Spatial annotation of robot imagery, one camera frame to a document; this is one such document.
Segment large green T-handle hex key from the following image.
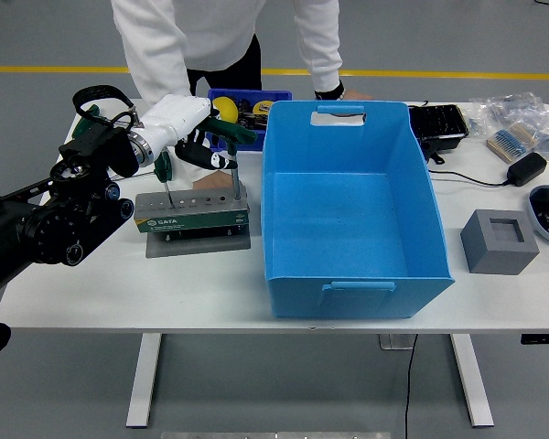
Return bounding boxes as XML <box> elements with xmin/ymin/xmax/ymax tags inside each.
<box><xmin>196</xmin><ymin>113</ymin><xmax>258</xmax><ymax>202</ymax></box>

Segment taped resistor strip bundle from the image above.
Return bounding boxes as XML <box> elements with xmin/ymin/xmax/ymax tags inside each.
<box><xmin>486</xmin><ymin>123</ymin><xmax>542</xmax><ymax>164</ymax></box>

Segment person's right hand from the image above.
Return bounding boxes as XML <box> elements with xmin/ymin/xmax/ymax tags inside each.
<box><xmin>192</xmin><ymin>175</ymin><xmax>233</xmax><ymax>191</ymax></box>

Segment small dark blue bin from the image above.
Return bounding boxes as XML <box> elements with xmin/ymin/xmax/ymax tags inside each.
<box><xmin>207</xmin><ymin>88</ymin><xmax>294</xmax><ymax>152</ymax></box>

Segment grey foam block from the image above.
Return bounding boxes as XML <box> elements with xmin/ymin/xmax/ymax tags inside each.
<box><xmin>459</xmin><ymin>209</ymin><xmax>541</xmax><ymax>276</ymax></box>

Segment person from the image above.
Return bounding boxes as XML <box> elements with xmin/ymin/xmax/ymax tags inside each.
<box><xmin>111</xmin><ymin>0</ymin><xmax>375</xmax><ymax>191</ymax></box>

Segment black adapter cord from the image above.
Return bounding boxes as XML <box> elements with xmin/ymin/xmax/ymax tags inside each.
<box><xmin>427</xmin><ymin>168</ymin><xmax>511</xmax><ymax>187</ymax></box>

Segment grey green hex key stand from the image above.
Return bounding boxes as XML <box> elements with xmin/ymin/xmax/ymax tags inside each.
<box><xmin>134</xmin><ymin>186</ymin><xmax>253</xmax><ymax>260</ymax></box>

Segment white table leg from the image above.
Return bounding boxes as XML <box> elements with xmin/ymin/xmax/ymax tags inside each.
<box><xmin>125</xmin><ymin>333</ymin><xmax>164</xmax><ymax>430</ymax></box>
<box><xmin>450</xmin><ymin>334</ymin><xmax>494</xmax><ymax>429</ymax></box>

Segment clear plastic parts bags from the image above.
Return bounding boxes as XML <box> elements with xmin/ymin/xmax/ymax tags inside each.
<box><xmin>467</xmin><ymin>91</ymin><xmax>549</xmax><ymax>162</ymax></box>

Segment dark electronic parts pile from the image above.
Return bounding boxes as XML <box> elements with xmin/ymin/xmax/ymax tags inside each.
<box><xmin>237</xmin><ymin>98</ymin><xmax>270</xmax><ymax>129</ymax></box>

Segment black strap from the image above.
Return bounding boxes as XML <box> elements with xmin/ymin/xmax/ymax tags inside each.
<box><xmin>421</xmin><ymin>139</ymin><xmax>446</xmax><ymax>165</ymax></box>

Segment black hanging cable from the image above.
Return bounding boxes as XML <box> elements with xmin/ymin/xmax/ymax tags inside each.
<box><xmin>403</xmin><ymin>334</ymin><xmax>420</xmax><ymax>439</ymax></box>

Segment black plastic tray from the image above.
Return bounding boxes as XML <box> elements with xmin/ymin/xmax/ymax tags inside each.
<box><xmin>407</xmin><ymin>103</ymin><xmax>469</xmax><ymax>155</ymax></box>

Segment large light blue folding box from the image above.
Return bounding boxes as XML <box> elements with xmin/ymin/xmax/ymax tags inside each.
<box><xmin>260</xmin><ymin>100</ymin><xmax>457</xmax><ymax>321</ymax></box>

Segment light blue oval tray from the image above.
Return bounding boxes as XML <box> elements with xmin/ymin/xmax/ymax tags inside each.
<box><xmin>528</xmin><ymin>184</ymin><xmax>549</xmax><ymax>249</ymax></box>

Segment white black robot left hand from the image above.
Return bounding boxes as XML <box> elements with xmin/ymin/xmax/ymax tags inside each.
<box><xmin>139</xmin><ymin>93</ymin><xmax>239</xmax><ymax>171</ymax></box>

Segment grey metal foot plate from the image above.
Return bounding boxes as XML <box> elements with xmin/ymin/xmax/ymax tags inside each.
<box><xmin>378</xmin><ymin>334</ymin><xmax>417</xmax><ymax>351</ymax></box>

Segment black power adapter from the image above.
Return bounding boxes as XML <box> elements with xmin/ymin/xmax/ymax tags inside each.
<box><xmin>506</xmin><ymin>152</ymin><xmax>548</xmax><ymax>187</ymax></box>

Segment long green T-handle hex key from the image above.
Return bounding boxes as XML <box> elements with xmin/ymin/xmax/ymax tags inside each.
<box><xmin>71</xmin><ymin>103</ymin><xmax>102</xmax><ymax>138</ymax></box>

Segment small green T-handle hex key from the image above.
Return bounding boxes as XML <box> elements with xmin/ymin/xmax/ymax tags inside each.
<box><xmin>153</xmin><ymin>149</ymin><xmax>174</xmax><ymax>206</ymax></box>

